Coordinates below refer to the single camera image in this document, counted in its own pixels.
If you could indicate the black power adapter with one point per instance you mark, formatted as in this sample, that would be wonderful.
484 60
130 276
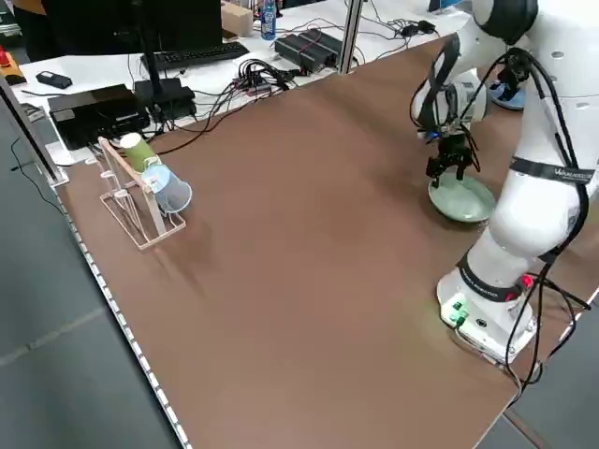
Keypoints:
166 96

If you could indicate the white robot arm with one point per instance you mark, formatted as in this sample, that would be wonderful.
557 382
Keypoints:
533 210

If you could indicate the aluminium frame post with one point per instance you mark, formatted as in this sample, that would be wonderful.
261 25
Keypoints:
351 37

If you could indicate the black keyboard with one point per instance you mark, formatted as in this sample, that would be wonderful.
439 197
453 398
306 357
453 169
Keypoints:
196 53

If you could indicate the black computer monitor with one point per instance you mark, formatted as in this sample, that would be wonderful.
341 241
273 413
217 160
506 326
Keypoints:
131 23

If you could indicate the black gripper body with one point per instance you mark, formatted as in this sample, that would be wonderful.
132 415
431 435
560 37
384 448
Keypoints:
516 63
455 149

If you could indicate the red emergency stop button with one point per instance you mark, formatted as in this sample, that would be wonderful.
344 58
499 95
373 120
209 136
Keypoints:
4 57

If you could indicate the green plate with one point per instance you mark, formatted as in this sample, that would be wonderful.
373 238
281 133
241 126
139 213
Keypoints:
463 203

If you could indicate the cardboard box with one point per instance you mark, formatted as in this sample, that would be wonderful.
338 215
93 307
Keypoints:
236 21

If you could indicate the black box device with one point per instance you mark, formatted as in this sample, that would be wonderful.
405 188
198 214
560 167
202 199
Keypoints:
98 112

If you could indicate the blue plate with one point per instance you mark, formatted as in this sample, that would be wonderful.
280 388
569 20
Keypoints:
501 100

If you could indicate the green plastic cup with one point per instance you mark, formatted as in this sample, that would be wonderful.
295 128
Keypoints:
136 149

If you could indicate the blue drink bottle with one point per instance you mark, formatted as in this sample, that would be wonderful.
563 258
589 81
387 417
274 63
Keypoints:
268 21

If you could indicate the black finned power supply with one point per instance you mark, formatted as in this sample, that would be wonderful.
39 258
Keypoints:
309 49

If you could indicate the blue plastic cup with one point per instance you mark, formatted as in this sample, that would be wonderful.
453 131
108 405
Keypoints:
170 194

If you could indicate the black mouse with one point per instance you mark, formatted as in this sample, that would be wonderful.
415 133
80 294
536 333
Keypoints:
416 28

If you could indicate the small black handset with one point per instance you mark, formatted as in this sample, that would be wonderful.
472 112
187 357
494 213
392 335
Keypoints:
54 79

